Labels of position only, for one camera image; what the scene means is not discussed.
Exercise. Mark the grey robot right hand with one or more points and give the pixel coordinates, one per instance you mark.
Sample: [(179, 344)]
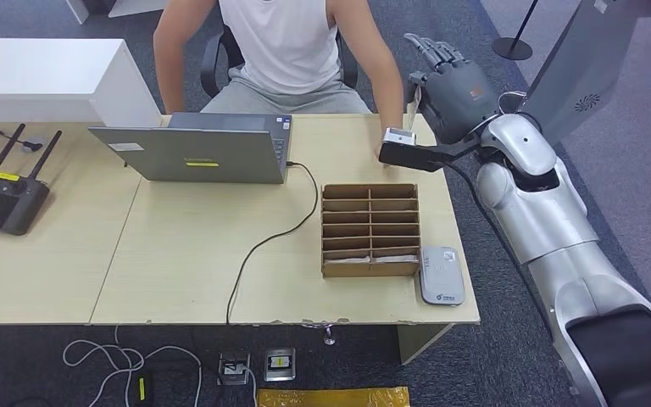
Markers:
[(460, 98)]

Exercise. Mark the person's left forearm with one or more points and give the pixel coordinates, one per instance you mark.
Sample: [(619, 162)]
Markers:
[(390, 95)]

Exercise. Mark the person's right forearm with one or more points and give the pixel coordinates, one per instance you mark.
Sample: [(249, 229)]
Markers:
[(173, 90)]

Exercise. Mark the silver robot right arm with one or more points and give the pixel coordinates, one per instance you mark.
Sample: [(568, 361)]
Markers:
[(539, 219)]

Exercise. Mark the grey card reader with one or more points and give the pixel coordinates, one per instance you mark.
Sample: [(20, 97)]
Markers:
[(441, 278)]

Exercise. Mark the person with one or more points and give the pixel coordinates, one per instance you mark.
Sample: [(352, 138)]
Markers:
[(286, 45)]

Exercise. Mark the cardboard card organiser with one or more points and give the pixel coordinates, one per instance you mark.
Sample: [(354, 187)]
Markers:
[(370, 269)]

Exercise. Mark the chrome stanchion base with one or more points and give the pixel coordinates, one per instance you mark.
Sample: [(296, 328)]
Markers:
[(508, 99)]

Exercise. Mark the grey kiosk stand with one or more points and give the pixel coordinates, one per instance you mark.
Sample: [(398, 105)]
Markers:
[(578, 73)]

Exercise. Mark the beige desk leg panel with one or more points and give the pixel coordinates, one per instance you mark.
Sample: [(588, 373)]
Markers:
[(415, 340)]

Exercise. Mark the black office chair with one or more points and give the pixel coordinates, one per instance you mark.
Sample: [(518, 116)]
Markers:
[(213, 62)]

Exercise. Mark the grey laptop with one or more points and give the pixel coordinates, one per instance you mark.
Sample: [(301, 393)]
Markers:
[(196, 149)]

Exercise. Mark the chrome desk fitting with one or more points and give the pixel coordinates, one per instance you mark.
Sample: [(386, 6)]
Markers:
[(329, 337)]

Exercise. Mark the yellow foil sheet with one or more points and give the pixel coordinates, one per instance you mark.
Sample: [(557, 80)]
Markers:
[(334, 399)]

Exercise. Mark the open floor socket box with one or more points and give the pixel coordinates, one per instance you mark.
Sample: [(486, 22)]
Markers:
[(233, 369)]

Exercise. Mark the white furniture base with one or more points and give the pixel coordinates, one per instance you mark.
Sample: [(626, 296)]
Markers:
[(78, 10)]

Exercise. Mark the white cabinet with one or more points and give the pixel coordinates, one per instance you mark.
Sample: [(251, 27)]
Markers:
[(45, 76)]

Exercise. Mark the black remote controller with antennas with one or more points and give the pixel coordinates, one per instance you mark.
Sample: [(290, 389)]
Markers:
[(5, 205)]

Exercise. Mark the black stanchion post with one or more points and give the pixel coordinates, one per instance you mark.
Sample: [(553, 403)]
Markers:
[(512, 49)]

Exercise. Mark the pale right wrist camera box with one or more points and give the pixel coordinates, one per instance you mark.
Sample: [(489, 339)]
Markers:
[(399, 136)]

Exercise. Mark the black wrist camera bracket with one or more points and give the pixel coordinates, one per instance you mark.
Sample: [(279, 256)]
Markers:
[(410, 158)]

